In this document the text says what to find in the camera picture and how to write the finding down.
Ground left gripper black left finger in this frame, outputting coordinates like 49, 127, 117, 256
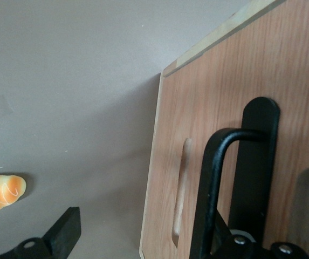
0, 207, 82, 259

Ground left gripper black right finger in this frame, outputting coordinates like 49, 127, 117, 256
210, 212, 309, 259

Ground black metal drawer handle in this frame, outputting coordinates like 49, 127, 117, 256
190, 96, 281, 259

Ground wooden drawer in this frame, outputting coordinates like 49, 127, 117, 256
139, 0, 309, 259

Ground light wooden drawer cabinet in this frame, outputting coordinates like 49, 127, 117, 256
162, 0, 289, 79

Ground orange toy bread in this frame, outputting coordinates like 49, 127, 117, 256
0, 174, 27, 220

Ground clear tape piece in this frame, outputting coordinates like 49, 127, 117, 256
0, 94, 15, 118

